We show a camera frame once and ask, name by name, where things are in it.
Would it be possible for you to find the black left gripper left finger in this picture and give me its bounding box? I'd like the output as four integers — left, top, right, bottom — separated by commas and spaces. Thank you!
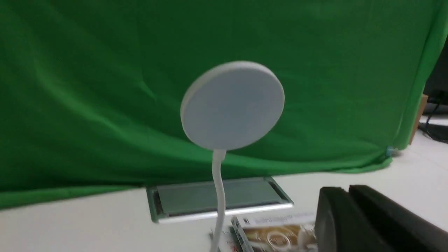
315, 187, 394, 252

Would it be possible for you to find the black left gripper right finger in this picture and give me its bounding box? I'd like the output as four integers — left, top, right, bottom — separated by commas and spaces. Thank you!
349, 185, 448, 252

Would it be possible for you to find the white autonomous driving book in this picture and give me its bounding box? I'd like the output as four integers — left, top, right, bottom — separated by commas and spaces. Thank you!
231, 212, 318, 252

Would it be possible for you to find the blue binder clip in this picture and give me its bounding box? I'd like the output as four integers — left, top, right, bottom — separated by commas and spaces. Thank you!
385, 146, 400, 157

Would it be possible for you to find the bottom large thin magazine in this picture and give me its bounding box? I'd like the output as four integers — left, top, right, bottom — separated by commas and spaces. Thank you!
217, 226, 243, 252

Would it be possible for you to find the green backdrop cloth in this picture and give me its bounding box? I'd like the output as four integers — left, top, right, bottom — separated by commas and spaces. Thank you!
0, 0, 447, 210

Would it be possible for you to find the silver desk cable hatch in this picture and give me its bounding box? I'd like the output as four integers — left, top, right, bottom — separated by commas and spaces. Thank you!
146, 177, 294, 224

